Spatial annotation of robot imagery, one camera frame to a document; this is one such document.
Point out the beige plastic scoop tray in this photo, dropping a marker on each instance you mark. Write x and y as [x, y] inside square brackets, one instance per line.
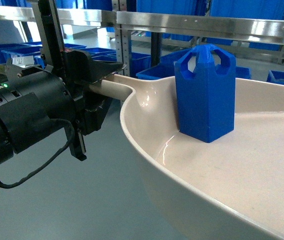
[230, 189]

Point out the blue 3D printed part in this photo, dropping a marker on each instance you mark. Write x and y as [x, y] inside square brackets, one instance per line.
[205, 89]

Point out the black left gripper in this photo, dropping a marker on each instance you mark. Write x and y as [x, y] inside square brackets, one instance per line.
[38, 99]

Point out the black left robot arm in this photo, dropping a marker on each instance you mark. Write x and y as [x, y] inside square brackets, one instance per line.
[36, 102]

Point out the steel shelf rack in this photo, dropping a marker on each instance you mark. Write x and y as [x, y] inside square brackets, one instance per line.
[239, 29]

